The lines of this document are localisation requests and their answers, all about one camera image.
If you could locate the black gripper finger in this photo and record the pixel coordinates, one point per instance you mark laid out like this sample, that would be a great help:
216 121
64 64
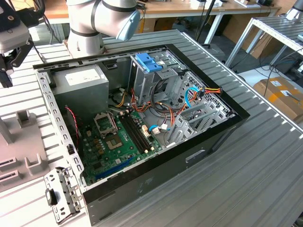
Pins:
22 55

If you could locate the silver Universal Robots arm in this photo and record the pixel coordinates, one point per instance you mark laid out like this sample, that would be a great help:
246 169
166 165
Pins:
82 40

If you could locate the silver metal disk bay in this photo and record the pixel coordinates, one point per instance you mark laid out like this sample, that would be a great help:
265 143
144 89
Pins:
181 123

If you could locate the grey power supply unit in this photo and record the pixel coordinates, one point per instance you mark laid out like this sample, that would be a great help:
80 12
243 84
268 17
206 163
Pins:
80 94

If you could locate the grey parts rack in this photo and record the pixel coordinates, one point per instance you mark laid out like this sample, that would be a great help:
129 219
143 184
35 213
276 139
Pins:
28 142

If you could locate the blue plastic drive latch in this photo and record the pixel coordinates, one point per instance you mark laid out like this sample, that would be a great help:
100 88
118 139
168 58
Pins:
146 61

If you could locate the grey metal drive cage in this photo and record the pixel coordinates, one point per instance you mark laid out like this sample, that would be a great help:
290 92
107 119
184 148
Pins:
144 82

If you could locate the CPU socket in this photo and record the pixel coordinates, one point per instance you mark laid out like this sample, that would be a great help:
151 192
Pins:
113 143

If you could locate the black RAM slot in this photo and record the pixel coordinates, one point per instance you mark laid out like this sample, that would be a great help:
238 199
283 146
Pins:
133 132
141 132
137 132
130 132

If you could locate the green motherboard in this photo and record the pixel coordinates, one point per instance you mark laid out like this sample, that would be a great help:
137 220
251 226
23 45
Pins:
127 144

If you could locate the black plastic latch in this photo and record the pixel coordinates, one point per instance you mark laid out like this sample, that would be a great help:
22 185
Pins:
50 197

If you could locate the blue expansion slot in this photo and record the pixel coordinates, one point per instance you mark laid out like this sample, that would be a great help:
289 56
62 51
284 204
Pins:
113 169

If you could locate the black open PC case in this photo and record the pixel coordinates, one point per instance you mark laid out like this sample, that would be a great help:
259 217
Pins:
154 179

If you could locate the white box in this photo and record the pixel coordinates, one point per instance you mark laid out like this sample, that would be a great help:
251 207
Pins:
196 2

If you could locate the black tripod pole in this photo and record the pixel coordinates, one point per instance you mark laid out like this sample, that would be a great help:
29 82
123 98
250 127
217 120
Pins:
206 20

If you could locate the large brown cardboard box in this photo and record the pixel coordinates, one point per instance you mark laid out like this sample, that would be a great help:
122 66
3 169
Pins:
233 26

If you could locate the labelled cardboard box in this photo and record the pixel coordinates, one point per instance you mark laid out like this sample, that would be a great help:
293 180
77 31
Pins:
279 104

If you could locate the black floor device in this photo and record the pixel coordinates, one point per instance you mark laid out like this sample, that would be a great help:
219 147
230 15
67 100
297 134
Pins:
293 68

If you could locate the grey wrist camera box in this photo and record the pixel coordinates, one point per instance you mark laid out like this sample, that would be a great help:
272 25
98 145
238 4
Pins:
11 37

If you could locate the black camera bracket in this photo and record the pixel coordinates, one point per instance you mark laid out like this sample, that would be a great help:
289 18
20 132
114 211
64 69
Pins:
9 11

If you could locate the wooden desk white frame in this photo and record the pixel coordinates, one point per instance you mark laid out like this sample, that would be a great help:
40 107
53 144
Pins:
56 9
236 10

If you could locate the small black case switch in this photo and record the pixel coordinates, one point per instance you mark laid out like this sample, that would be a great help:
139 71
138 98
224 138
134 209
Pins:
70 149

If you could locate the silver slot bracket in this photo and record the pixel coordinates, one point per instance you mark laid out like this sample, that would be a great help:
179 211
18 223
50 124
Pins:
55 174

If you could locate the white frame slat table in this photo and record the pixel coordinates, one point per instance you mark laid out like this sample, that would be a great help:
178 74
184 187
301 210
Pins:
272 26

